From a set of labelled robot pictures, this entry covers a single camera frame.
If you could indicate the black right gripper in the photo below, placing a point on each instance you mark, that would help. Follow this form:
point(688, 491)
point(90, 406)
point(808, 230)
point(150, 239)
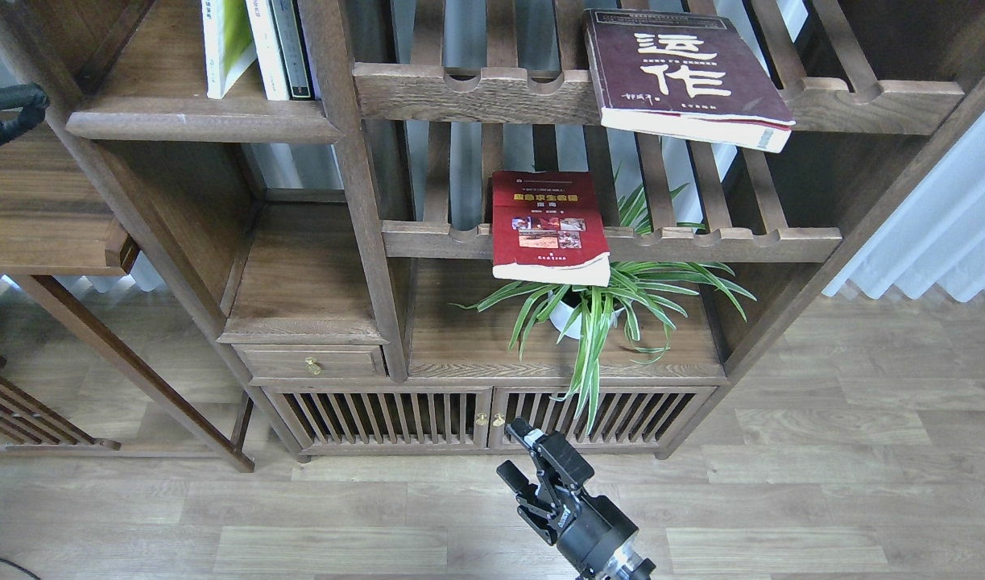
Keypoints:
point(592, 534)

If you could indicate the dark maroon book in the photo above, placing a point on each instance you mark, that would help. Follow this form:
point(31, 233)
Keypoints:
point(683, 75)

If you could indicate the white upright book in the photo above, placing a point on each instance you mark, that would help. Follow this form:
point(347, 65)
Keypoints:
point(268, 48)

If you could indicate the white curtain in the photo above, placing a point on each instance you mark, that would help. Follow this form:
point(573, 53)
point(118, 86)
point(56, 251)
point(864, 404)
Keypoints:
point(936, 239)

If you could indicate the brass drawer knob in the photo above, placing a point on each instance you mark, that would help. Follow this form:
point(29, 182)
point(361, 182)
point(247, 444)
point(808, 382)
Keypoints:
point(313, 366)

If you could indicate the brass cabinet door knobs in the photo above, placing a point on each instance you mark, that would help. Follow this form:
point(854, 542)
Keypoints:
point(495, 420)

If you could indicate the red book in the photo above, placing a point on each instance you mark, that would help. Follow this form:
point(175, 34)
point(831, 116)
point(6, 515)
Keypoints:
point(546, 227)

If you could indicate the white plant pot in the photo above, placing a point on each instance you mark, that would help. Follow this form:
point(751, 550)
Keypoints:
point(588, 313)

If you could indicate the green spider plant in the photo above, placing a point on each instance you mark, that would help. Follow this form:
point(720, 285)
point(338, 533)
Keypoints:
point(649, 286)

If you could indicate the wooden side table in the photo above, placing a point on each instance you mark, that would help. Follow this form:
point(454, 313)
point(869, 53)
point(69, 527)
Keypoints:
point(54, 223)

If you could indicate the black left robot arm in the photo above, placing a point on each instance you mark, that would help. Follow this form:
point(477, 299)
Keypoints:
point(29, 103)

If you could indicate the grey-green upright book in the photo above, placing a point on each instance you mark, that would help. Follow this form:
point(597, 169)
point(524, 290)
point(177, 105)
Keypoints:
point(293, 51)

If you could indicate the yellow-green book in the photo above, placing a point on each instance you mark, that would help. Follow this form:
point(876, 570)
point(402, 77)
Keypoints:
point(229, 44)

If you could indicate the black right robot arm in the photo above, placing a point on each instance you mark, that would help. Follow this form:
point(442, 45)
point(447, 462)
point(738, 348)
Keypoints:
point(593, 535)

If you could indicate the dark wooden bookshelf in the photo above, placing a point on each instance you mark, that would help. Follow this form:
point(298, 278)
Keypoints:
point(346, 228)

